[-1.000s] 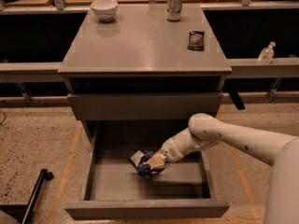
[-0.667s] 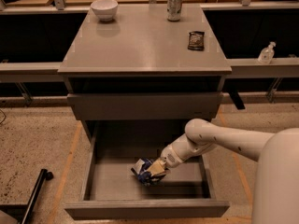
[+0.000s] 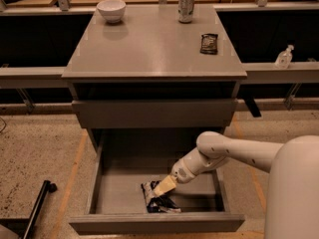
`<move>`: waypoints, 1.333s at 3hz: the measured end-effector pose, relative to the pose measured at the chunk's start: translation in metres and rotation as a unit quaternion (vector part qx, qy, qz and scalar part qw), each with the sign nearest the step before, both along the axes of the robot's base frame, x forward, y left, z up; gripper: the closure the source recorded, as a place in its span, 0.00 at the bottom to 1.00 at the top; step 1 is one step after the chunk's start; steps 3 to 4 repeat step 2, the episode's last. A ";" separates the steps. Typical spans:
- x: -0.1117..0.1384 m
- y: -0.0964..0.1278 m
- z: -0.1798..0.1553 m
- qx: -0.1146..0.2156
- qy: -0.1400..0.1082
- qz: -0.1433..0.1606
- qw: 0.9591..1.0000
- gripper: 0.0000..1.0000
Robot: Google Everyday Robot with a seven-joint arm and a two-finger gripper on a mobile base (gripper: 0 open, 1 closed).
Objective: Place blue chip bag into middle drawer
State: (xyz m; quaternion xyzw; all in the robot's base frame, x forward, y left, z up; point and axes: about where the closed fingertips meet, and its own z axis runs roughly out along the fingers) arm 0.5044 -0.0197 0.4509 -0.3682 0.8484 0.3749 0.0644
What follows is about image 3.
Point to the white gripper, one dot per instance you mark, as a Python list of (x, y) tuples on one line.
[(179, 172)]

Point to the blue chip bag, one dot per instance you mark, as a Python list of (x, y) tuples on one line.
[(162, 204)]

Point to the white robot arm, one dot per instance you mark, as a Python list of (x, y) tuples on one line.
[(292, 204)]

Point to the open grey drawer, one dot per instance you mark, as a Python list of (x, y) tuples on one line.
[(126, 158)]

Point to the closed grey upper drawer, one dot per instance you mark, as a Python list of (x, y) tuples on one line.
[(154, 114)]

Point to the grey drawer cabinet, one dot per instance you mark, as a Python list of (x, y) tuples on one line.
[(151, 56)]

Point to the small dark snack packet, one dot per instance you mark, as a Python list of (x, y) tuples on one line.
[(209, 44)]

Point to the black pole on floor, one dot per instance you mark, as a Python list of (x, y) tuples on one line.
[(47, 186)]

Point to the clear sanitizer bottle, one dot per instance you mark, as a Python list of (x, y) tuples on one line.
[(284, 58)]

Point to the white ceramic bowl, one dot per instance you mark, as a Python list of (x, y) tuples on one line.
[(112, 10)]

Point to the silver drink can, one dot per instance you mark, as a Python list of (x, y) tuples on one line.
[(185, 10)]

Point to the grey ledge rail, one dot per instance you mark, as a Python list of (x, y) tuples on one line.
[(257, 73)]

